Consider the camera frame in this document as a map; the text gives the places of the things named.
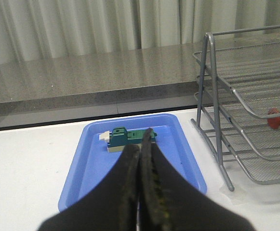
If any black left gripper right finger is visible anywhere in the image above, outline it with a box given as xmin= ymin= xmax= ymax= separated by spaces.
xmin=140 ymin=128 xmax=255 ymax=231

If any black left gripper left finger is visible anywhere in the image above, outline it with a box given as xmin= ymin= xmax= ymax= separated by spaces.
xmin=39 ymin=145 xmax=140 ymax=231

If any silver mesh tray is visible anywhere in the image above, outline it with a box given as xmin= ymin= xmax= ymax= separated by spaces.
xmin=197 ymin=75 xmax=280 ymax=161
xmin=193 ymin=41 xmax=280 ymax=119
xmin=202 ymin=127 xmax=280 ymax=185

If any red emergency stop push button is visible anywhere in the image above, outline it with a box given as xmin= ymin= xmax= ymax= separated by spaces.
xmin=267 ymin=108 xmax=280 ymax=129

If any blue plastic tray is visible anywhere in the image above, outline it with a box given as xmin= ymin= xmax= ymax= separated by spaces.
xmin=58 ymin=114 xmax=207 ymax=211

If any green and beige relay module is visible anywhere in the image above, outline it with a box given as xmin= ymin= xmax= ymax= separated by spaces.
xmin=99 ymin=127 xmax=146 ymax=153

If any grey stone counter ledge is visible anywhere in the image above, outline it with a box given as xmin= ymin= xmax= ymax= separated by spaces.
xmin=0 ymin=42 xmax=202 ymax=116

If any silver wire rack frame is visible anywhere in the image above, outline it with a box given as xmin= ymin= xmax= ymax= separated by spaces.
xmin=192 ymin=32 xmax=280 ymax=191

